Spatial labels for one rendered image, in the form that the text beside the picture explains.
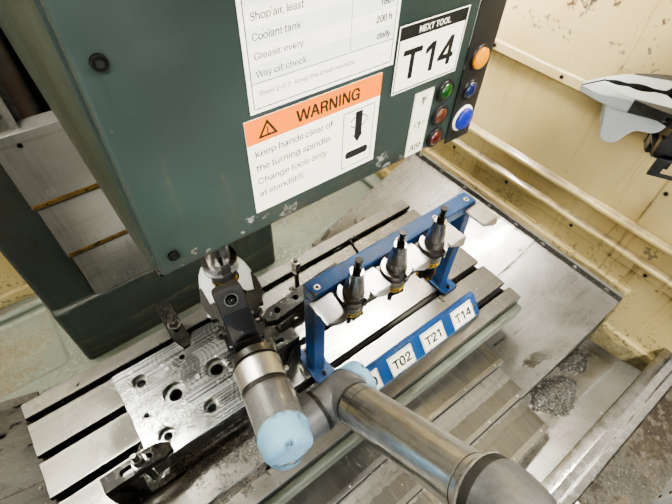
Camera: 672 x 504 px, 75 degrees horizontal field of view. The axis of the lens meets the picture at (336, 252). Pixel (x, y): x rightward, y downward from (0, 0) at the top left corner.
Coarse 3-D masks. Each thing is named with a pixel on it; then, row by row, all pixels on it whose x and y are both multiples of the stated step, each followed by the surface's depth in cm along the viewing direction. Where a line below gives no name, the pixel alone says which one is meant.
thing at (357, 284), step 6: (348, 276) 81; (354, 276) 79; (360, 276) 80; (348, 282) 81; (354, 282) 80; (360, 282) 81; (342, 288) 85; (348, 288) 82; (354, 288) 81; (360, 288) 82; (348, 294) 83; (354, 294) 83; (360, 294) 83; (354, 300) 84
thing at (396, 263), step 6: (396, 240) 85; (396, 246) 84; (390, 252) 87; (396, 252) 85; (402, 252) 84; (390, 258) 87; (396, 258) 86; (402, 258) 86; (390, 264) 87; (396, 264) 87; (402, 264) 87; (390, 270) 88; (396, 270) 88; (402, 270) 88
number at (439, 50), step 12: (432, 36) 44; (444, 36) 45; (456, 36) 47; (432, 48) 45; (444, 48) 47; (456, 48) 48; (432, 60) 47; (444, 60) 48; (420, 72) 47; (432, 72) 48
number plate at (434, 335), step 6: (438, 324) 113; (426, 330) 111; (432, 330) 112; (438, 330) 113; (444, 330) 114; (420, 336) 110; (426, 336) 111; (432, 336) 112; (438, 336) 113; (444, 336) 114; (426, 342) 111; (432, 342) 112; (438, 342) 113; (426, 348) 111; (432, 348) 112
